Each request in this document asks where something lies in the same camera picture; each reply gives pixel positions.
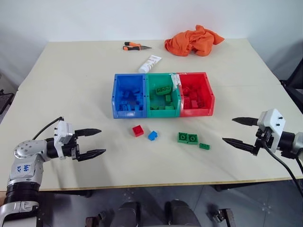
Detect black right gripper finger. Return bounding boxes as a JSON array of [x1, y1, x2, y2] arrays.
[[232, 116, 259, 127], [222, 137, 258, 156]]

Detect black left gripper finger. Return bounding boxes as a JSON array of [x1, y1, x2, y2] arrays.
[[77, 149, 107, 163], [75, 128, 103, 138]]

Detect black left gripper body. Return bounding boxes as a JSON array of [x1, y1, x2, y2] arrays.
[[62, 132, 80, 162]]

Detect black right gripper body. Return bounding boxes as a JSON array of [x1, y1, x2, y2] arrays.
[[253, 125, 273, 156]]

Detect green square toy brick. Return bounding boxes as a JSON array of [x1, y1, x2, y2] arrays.
[[177, 132, 189, 144], [187, 133, 199, 145]]

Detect red square toy brick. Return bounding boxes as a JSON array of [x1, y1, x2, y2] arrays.
[[132, 125, 144, 137]]

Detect red plastic bin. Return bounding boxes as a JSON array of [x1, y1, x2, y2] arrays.
[[177, 71, 216, 118]]

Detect blue plastic bin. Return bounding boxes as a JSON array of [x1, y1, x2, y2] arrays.
[[112, 73, 148, 119]]

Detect blue toy brick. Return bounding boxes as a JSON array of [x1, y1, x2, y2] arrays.
[[147, 130, 159, 142]]

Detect green plastic bin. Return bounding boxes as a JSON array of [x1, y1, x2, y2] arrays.
[[144, 72, 182, 118]]

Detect white torn tape label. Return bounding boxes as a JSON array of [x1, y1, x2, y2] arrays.
[[169, 73, 182, 92]]

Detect black object beside table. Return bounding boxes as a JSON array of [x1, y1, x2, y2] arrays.
[[0, 89, 15, 114]]

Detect long green toy brick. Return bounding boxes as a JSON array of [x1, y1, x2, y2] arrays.
[[154, 85, 172, 96]]

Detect white plastic tube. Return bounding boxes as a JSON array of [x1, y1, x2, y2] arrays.
[[138, 54, 163, 74]]

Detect orange crumpled cloth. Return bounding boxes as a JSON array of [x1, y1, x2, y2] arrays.
[[164, 24, 225, 58]]

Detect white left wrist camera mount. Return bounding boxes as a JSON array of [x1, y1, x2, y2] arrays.
[[53, 120, 74, 160]]

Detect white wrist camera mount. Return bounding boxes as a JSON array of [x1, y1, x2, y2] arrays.
[[257, 108, 287, 152], [53, 120, 74, 160]]

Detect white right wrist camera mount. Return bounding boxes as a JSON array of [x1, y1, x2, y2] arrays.
[[257, 108, 287, 152]]

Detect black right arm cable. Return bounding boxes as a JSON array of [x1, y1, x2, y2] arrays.
[[262, 139, 303, 201]]

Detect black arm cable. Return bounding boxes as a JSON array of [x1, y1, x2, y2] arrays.
[[262, 139, 303, 201], [32, 115, 65, 140]]

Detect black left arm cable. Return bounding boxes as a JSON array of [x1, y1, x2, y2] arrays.
[[32, 115, 65, 140]]

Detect black chair frame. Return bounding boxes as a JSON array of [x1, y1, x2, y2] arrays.
[[279, 60, 303, 120]]

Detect orange black handled pliers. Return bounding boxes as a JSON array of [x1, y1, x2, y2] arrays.
[[122, 41, 153, 52]]

